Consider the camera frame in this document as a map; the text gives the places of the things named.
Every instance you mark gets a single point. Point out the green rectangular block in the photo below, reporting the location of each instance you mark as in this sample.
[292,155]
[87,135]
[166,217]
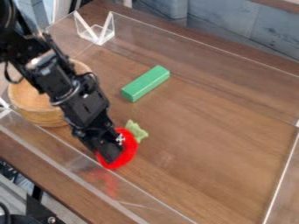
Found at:
[139,87]

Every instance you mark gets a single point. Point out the red fruit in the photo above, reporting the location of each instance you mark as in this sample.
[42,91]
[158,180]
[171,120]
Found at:
[134,135]

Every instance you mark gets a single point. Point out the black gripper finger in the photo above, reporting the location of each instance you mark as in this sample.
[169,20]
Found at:
[110,147]
[90,143]

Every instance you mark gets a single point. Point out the wooden bowl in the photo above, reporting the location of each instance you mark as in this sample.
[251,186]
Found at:
[33,105]

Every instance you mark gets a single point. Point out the black table clamp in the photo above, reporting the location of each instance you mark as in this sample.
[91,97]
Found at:
[38,211]

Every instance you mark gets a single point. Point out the clear acrylic corner bracket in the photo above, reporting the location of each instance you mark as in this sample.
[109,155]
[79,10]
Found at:
[95,33]

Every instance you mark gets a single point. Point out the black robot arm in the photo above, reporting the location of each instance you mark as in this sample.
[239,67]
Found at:
[30,50]

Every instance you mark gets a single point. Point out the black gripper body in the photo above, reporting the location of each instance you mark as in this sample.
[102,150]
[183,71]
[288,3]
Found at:
[86,111]

